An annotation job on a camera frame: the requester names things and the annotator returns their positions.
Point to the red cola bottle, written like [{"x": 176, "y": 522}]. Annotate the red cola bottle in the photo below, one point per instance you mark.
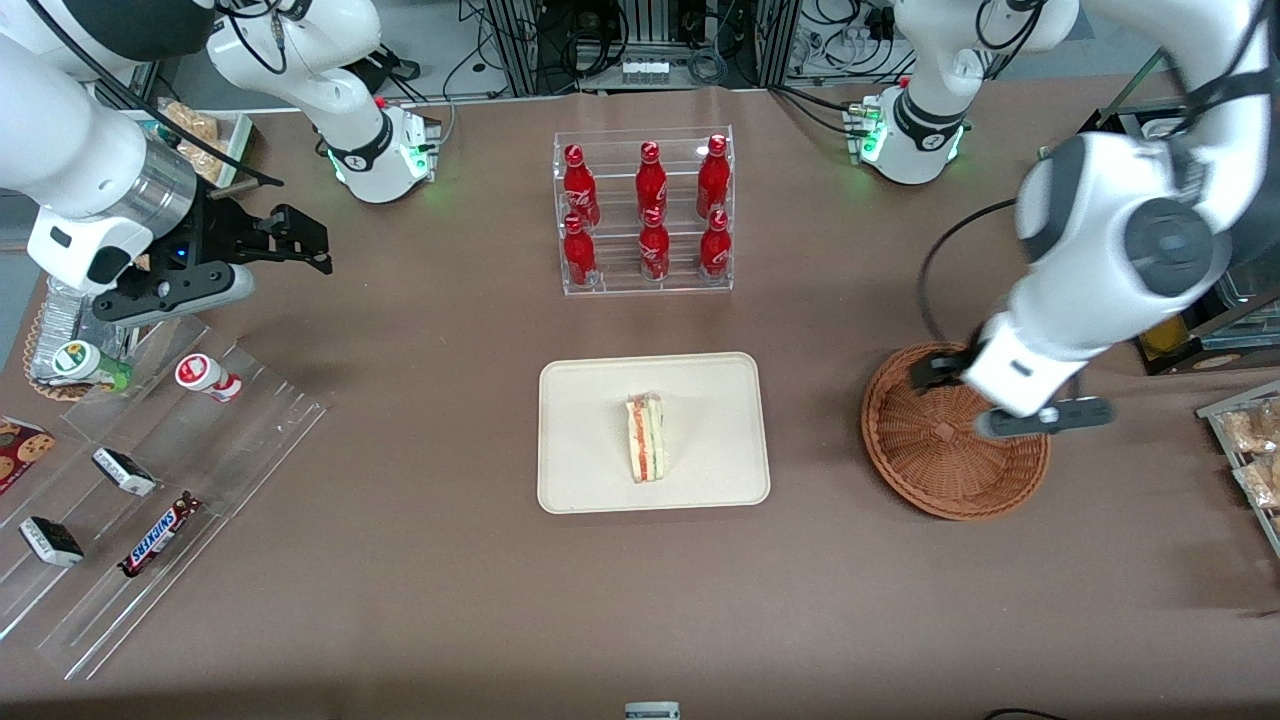
[
  {"x": 654, "y": 252},
  {"x": 578, "y": 188},
  {"x": 651, "y": 182},
  {"x": 578, "y": 258},
  {"x": 713, "y": 178},
  {"x": 714, "y": 250}
]

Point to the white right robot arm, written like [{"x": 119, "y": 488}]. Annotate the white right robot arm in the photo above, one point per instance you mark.
[{"x": 90, "y": 150}]

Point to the Snickers chocolate bar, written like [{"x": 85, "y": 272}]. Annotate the Snickers chocolate bar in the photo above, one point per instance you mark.
[{"x": 158, "y": 537}]

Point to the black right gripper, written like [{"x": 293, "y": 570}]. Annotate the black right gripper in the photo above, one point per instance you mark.
[{"x": 222, "y": 237}]

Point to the triangular sandwich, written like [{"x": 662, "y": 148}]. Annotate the triangular sandwich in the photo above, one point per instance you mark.
[{"x": 645, "y": 440}]

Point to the clear ridged plastic bottle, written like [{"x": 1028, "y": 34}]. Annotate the clear ridged plastic bottle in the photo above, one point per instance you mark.
[{"x": 65, "y": 315}]

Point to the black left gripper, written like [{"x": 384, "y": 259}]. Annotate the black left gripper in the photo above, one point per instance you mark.
[{"x": 932, "y": 372}]

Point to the cream plastic tray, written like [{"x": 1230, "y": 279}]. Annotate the cream plastic tray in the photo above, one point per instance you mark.
[{"x": 585, "y": 440}]

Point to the white power strip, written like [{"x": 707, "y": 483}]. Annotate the white power strip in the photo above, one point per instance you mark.
[{"x": 645, "y": 70}]

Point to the small brown wicker basket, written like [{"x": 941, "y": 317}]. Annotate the small brown wicker basket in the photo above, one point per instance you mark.
[{"x": 32, "y": 345}]

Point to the bagged bread roll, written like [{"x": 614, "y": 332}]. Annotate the bagged bread roll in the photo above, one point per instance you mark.
[
  {"x": 1252, "y": 430},
  {"x": 1262, "y": 483}
]

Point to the green-capped yogurt bottle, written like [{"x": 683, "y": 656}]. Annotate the green-capped yogurt bottle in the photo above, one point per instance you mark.
[{"x": 85, "y": 362}]

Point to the aluminium equipment frame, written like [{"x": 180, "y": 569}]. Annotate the aluminium equipment frame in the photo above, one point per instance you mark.
[{"x": 575, "y": 45}]

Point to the clear acrylic bottle rack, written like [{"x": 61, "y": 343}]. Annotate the clear acrylic bottle rack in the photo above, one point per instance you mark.
[{"x": 645, "y": 285}]

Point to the white grey device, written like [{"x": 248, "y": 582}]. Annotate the white grey device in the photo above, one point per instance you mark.
[{"x": 652, "y": 711}]

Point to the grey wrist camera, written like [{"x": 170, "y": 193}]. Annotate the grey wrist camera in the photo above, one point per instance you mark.
[
  {"x": 175, "y": 292},
  {"x": 1045, "y": 418}
]

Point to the black white snack bar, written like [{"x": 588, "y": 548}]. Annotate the black white snack bar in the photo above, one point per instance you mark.
[
  {"x": 124, "y": 472},
  {"x": 50, "y": 540}
]

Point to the red-capped yogurt bottle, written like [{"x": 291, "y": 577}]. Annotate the red-capped yogurt bottle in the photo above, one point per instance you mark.
[{"x": 205, "y": 376}]

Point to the black countertop oven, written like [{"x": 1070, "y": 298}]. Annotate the black countertop oven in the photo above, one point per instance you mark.
[{"x": 1225, "y": 345}]

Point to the clear acrylic stepped display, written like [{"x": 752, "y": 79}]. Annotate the clear acrylic stepped display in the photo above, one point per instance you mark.
[{"x": 200, "y": 460}]

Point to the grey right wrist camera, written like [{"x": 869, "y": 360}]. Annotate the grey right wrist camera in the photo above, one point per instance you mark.
[{"x": 175, "y": 292}]

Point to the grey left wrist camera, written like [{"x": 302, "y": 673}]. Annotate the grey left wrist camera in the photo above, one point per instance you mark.
[{"x": 1045, "y": 418}]

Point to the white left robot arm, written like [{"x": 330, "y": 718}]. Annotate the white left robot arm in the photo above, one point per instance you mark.
[{"x": 1080, "y": 290}]

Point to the white tray with bread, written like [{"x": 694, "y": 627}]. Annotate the white tray with bread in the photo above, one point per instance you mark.
[{"x": 200, "y": 132}]

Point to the chocolate chip cookie pack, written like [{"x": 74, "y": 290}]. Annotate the chocolate chip cookie pack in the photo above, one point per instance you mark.
[{"x": 20, "y": 452}]

